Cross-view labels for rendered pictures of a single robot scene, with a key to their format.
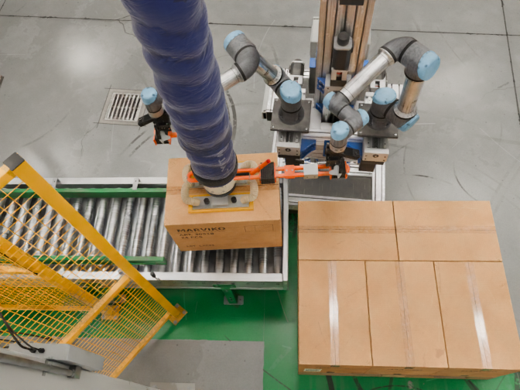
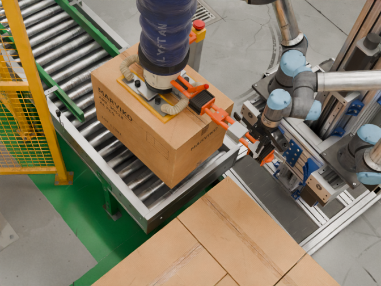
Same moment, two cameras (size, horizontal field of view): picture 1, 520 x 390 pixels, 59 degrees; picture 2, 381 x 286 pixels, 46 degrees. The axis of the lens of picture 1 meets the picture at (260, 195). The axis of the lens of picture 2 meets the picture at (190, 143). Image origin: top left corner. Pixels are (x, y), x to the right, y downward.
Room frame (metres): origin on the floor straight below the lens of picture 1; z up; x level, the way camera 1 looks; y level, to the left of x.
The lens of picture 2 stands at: (0.05, -0.65, 2.79)
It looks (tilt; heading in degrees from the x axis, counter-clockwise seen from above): 57 degrees down; 30
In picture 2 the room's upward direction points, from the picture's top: 10 degrees clockwise
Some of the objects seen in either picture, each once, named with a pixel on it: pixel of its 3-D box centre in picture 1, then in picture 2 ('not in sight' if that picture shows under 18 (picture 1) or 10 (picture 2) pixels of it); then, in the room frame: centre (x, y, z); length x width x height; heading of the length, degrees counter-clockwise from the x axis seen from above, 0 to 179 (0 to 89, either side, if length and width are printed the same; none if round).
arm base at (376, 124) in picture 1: (379, 114); (356, 153); (1.47, -0.73, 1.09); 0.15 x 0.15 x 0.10
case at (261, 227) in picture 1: (227, 203); (160, 111); (1.16, 0.19, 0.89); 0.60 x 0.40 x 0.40; 84
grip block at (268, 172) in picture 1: (267, 172); (201, 101); (1.13, -0.05, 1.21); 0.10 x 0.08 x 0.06; 174
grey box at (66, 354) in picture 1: (59, 357); not in sight; (0.31, 0.76, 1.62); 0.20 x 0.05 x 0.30; 81
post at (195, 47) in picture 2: not in sight; (190, 84); (1.68, 0.36, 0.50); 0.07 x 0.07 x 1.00; 81
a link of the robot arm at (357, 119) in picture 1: (353, 119); (304, 105); (1.17, -0.46, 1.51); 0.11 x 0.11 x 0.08; 32
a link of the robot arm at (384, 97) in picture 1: (384, 101); (367, 141); (1.46, -0.73, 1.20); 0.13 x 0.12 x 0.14; 32
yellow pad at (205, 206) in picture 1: (220, 201); (147, 93); (1.06, 0.21, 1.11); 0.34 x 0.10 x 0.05; 84
